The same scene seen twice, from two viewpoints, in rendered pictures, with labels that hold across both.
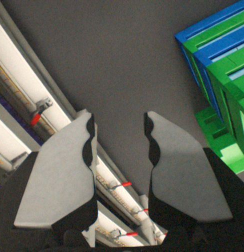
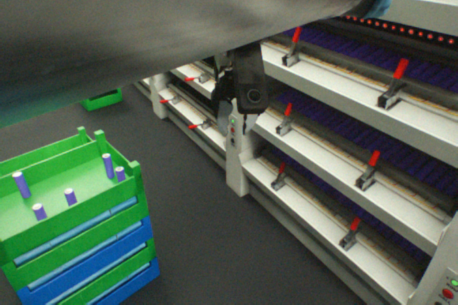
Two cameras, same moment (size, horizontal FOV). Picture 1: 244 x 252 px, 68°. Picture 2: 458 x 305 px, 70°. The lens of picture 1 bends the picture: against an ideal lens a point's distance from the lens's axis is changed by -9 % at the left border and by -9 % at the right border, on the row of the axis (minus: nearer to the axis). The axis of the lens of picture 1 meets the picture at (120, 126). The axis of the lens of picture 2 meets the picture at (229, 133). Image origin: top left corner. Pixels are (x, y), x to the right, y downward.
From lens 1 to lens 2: 0.52 m
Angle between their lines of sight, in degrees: 20
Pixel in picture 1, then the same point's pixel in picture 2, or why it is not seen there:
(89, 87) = (238, 216)
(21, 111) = (296, 175)
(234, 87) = (139, 186)
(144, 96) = (182, 214)
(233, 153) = not seen: hidden behind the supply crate
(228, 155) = not seen: hidden behind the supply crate
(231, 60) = (129, 218)
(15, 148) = (288, 137)
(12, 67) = (309, 207)
